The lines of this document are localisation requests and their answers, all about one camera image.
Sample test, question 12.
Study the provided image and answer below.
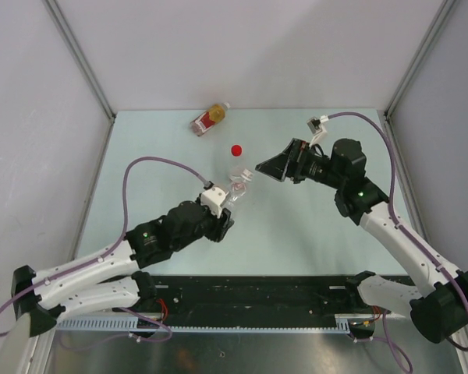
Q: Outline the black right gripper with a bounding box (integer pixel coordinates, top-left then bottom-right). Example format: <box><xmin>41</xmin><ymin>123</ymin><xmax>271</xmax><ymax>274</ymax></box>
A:
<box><xmin>256</xmin><ymin>138</ymin><xmax>345</xmax><ymax>190</ymax></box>

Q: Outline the red-labelled clear water bottle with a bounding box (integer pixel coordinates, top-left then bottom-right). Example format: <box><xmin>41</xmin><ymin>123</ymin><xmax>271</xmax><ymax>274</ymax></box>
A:
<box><xmin>228</xmin><ymin>148</ymin><xmax>250</xmax><ymax>182</ymax></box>

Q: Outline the clear unlabelled plastic bottle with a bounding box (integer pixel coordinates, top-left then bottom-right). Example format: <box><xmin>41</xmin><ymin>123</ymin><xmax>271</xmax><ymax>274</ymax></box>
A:
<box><xmin>223</xmin><ymin>180</ymin><xmax>253</xmax><ymax>214</ymax></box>

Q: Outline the white QR-code bottle cap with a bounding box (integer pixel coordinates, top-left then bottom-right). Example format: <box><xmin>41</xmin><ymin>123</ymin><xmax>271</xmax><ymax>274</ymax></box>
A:
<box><xmin>240</xmin><ymin>168</ymin><xmax>254</xmax><ymax>182</ymax></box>

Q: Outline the red bottle cap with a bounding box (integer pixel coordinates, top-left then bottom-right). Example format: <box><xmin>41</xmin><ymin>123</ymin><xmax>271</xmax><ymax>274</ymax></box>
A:
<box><xmin>231</xmin><ymin>144</ymin><xmax>243</xmax><ymax>157</ymax></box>

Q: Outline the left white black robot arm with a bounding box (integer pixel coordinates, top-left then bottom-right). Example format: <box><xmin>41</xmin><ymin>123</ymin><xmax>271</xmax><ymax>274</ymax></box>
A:
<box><xmin>12</xmin><ymin>200</ymin><xmax>234</xmax><ymax>337</ymax></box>

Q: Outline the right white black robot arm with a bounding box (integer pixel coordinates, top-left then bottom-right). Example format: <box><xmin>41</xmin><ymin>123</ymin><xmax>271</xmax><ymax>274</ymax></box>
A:
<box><xmin>255</xmin><ymin>139</ymin><xmax>468</xmax><ymax>344</ymax></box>

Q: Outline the yellow tea bottle red label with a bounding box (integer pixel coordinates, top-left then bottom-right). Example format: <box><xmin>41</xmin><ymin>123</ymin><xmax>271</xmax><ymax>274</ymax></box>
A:
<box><xmin>190</xmin><ymin>102</ymin><xmax>230</xmax><ymax>136</ymax></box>

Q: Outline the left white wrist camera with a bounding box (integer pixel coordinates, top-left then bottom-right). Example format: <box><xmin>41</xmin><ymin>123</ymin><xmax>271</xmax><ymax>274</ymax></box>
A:
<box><xmin>200</xmin><ymin>185</ymin><xmax>228</xmax><ymax>218</ymax></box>

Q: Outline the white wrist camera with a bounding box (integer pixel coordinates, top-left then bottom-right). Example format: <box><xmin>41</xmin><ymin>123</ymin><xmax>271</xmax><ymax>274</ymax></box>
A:
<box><xmin>200</xmin><ymin>185</ymin><xmax>228</xmax><ymax>218</ymax></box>
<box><xmin>307</xmin><ymin>115</ymin><xmax>329</xmax><ymax>147</ymax></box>

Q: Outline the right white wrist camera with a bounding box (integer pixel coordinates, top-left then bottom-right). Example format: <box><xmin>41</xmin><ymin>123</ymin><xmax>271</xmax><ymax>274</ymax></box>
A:
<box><xmin>307</xmin><ymin>115</ymin><xmax>329</xmax><ymax>147</ymax></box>

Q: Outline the black mounting base rail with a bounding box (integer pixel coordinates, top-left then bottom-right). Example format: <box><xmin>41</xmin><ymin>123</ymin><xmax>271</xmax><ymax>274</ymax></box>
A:
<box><xmin>132</xmin><ymin>275</ymin><xmax>380</xmax><ymax>321</ymax></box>

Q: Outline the grey slotted cable duct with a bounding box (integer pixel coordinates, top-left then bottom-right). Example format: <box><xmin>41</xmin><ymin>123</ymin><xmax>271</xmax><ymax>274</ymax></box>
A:
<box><xmin>57</xmin><ymin>309</ymin><xmax>349</xmax><ymax>334</ymax></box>

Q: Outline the right aluminium frame post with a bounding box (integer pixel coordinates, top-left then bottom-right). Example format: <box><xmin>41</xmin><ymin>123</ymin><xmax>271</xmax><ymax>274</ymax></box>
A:
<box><xmin>384</xmin><ymin>0</ymin><xmax>460</xmax><ymax>119</ymax></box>

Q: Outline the aluminium frame post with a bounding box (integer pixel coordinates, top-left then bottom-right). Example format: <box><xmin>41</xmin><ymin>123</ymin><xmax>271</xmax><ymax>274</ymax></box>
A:
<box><xmin>384</xmin><ymin>0</ymin><xmax>460</xmax><ymax>119</ymax></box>
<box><xmin>42</xmin><ymin>0</ymin><xmax>115</xmax><ymax>119</ymax></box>

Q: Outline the left aluminium frame post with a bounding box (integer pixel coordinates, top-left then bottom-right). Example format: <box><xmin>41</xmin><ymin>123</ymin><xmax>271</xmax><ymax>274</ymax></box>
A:
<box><xmin>42</xmin><ymin>0</ymin><xmax>115</xmax><ymax>119</ymax></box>

